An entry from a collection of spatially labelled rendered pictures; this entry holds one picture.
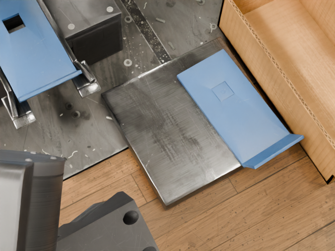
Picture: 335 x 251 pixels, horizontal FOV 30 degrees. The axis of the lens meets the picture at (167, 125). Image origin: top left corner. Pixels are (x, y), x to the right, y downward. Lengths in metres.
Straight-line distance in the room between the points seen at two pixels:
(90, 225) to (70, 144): 0.38
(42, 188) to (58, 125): 0.46
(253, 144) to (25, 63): 0.27
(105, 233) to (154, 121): 0.38
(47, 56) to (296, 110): 0.29
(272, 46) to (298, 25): 0.05
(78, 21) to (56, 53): 0.05
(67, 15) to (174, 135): 0.19
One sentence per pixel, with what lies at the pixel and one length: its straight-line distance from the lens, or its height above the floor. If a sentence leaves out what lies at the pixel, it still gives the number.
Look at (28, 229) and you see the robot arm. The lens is 0.31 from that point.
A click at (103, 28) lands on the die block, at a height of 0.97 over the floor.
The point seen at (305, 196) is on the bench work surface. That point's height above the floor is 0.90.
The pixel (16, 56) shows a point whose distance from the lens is 0.71.
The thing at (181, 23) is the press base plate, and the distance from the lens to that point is 0.83.
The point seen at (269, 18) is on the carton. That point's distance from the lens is 0.84.
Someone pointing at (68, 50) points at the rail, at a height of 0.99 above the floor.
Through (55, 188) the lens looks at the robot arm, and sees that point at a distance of 0.32.
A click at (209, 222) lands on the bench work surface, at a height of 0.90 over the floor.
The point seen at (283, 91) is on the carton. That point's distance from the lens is 0.74.
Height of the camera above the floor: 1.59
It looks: 66 degrees down
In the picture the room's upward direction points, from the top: 6 degrees clockwise
